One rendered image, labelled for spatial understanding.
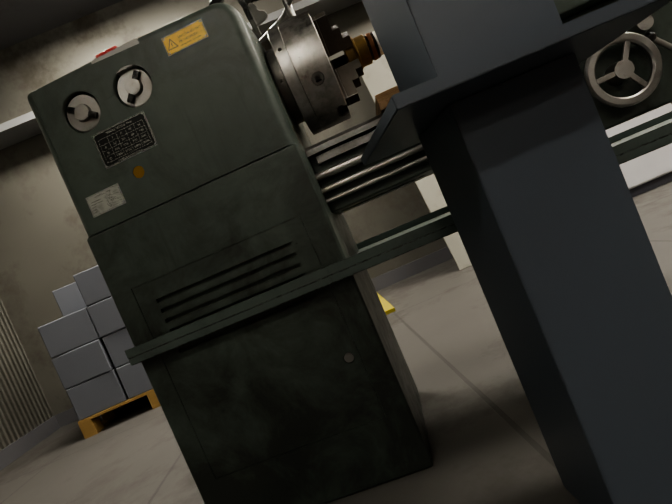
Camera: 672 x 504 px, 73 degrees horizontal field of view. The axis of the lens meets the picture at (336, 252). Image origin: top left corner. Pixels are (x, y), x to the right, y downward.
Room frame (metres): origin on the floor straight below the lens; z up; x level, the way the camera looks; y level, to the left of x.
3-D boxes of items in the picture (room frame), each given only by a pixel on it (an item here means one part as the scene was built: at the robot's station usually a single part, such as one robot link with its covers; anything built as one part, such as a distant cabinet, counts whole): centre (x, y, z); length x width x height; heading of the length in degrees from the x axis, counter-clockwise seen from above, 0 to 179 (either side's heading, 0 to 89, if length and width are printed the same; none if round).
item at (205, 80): (1.36, 0.25, 1.06); 0.59 x 0.48 x 0.39; 83
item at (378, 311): (1.37, 0.25, 0.43); 0.60 x 0.48 x 0.86; 83
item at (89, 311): (3.51, 1.60, 0.54); 1.09 x 0.73 x 1.08; 94
